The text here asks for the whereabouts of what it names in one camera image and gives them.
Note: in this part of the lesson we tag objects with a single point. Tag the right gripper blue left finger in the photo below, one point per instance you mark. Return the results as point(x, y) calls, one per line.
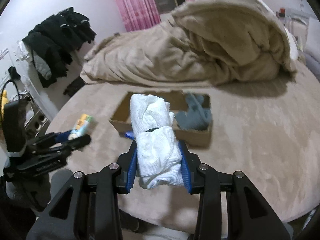
point(132, 167)

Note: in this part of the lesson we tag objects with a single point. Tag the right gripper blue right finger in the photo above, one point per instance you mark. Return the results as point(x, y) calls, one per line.
point(185, 171)

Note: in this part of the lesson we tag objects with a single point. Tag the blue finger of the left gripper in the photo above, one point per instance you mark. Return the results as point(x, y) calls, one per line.
point(62, 137)

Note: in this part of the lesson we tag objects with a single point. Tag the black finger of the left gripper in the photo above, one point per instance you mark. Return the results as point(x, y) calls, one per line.
point(46, 144)

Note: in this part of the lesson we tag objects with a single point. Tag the green white tissue pack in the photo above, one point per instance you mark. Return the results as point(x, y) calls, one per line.
point(84, 125)

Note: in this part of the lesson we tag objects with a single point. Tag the white towel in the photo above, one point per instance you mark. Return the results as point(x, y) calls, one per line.
point(159, 158)

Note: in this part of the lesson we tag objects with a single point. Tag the grey knit gloves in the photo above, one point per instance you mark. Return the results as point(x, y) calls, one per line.
point(196, 117)

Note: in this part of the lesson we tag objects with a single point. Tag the open cardboard box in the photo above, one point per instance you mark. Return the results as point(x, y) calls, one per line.
point(122, 122)

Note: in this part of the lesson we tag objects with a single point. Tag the black clothes pile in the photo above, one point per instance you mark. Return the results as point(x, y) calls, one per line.
point(52, 41)

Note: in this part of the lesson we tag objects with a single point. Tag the beige bed sheet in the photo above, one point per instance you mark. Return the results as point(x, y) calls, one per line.
point(269, 130)

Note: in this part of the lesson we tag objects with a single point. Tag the beige plush blanket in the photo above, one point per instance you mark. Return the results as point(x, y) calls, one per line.
point(202, 43)

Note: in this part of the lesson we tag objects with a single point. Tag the pink curtain left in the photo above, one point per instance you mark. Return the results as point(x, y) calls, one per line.
point(138, 14)

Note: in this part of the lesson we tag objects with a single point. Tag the grey purple pillow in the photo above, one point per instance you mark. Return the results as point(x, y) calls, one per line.
point(312, 62)

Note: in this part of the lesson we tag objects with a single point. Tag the white headboard shelf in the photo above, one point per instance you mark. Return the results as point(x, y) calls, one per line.
point(297, 23)

